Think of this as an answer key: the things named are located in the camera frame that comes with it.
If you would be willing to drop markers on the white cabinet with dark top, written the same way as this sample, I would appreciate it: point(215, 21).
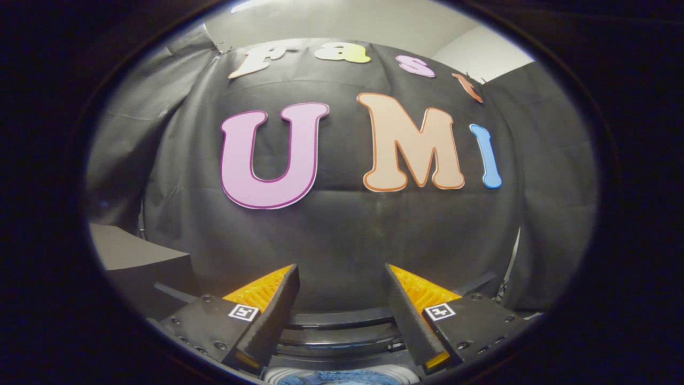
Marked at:
point(133, 256)

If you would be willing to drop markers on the black backdrop cloth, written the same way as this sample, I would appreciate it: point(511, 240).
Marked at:
point(342, 235)

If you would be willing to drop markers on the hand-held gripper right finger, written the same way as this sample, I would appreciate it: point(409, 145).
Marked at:
point(409, 315)

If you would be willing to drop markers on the light blue shirt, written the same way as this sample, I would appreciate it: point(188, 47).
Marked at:
point(342, 378)

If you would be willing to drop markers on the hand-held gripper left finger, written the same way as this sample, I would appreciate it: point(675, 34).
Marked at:
point(275, 315)

